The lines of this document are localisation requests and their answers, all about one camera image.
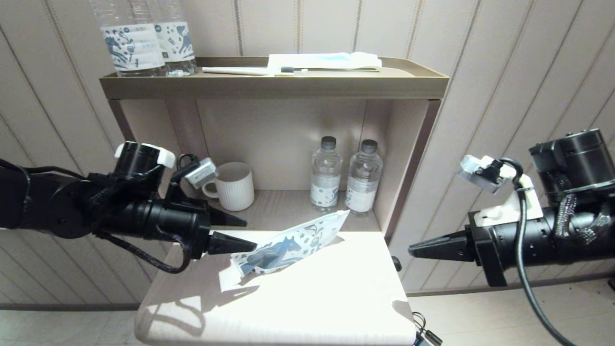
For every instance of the small clear water bottle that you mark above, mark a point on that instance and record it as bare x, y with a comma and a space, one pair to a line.
363, 180
326, 178

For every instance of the white blue horse pouch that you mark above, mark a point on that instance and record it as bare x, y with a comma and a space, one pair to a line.
288, 250

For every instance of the brown open shelf cabinet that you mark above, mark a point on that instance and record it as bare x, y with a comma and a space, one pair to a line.
269, 86

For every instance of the white blue packet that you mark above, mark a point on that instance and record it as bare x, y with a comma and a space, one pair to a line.
322, 61

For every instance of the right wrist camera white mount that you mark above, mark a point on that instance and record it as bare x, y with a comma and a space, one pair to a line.
499, 192

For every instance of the large water bottle horse label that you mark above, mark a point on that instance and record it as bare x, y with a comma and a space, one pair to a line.
178, 43
132, 45

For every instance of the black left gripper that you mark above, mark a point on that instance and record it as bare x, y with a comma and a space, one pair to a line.
158, 221

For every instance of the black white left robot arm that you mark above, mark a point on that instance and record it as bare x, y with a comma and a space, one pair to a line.
38, 202

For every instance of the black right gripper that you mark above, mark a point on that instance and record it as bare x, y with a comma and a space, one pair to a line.
543, 240

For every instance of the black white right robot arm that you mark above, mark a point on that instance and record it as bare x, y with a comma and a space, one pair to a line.
576, 163

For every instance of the small black table knob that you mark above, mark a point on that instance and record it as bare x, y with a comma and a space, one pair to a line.
396, 264

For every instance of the white ribbed mug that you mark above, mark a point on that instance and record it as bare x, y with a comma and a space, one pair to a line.
235, 187

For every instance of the white toothbrush dark bristles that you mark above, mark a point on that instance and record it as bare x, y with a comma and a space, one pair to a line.
240, 71

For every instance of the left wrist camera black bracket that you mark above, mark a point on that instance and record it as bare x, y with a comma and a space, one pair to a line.
199, 170

